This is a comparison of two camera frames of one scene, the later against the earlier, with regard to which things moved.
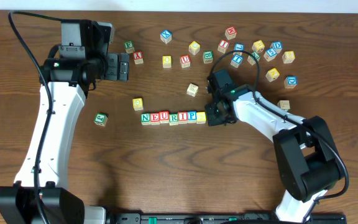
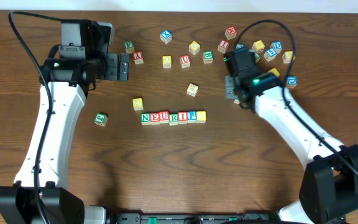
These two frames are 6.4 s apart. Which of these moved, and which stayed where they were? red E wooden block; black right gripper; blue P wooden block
Moved: black right gripper
Stayed: red E wooden block; blue P wooden block
